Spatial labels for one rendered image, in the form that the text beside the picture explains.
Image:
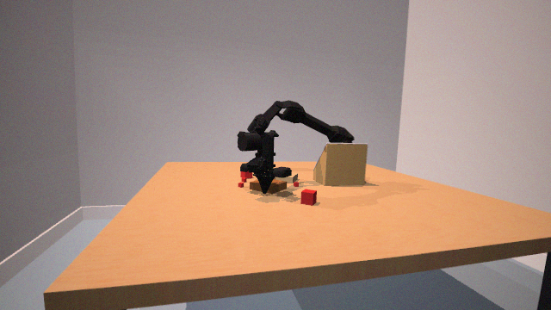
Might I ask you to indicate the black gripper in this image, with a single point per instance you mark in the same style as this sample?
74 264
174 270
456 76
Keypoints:
265 177

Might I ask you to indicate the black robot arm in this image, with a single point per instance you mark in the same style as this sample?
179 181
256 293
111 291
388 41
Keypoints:
257 139

